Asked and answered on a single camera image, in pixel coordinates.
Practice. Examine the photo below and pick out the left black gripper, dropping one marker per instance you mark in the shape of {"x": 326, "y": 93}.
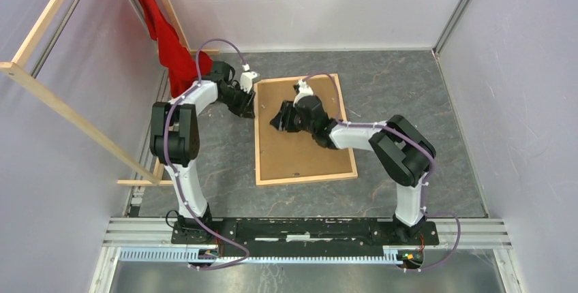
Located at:
{"x": 246, "y": 108}

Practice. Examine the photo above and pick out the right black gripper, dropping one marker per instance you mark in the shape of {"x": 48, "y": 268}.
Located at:
{"x": 283, "y": 118}

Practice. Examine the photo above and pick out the brown hardboard backing board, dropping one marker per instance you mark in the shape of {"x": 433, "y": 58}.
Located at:
{"x": 298, "y": 151}

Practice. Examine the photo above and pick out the light wooden picture frame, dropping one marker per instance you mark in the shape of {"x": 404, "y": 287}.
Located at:
{"x": 302, "y": 180}

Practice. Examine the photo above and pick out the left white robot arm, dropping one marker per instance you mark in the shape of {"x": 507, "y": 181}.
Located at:
{"x": 175, "y": 138}

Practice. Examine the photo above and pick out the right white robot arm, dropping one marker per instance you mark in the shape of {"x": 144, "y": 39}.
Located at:
{"x": 404, "y": 153}

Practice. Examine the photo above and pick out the red cloth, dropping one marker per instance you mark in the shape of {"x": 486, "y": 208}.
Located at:
{"x": 173, "y": 48}

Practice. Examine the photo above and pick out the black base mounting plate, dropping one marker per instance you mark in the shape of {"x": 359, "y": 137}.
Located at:
{"x": 310, "y": 237}

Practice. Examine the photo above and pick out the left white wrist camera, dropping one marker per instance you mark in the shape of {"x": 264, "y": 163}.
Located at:
{"x": 248, "y": 78}

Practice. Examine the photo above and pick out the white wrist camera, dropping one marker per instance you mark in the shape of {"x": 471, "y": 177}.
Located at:
{"x": 302, "y": 89}
{"x": 248, "y": 78}

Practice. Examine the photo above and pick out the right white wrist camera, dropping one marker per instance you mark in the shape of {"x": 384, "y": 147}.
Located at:
{"x": 302, "y": 89}

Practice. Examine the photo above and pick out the white slotted cable duct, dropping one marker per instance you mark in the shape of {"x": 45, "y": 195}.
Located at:
{"x": 205, "y": 256}

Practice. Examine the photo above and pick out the large wooden rack frame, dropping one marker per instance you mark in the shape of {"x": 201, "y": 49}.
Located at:
{"x": 105, "y": 67}

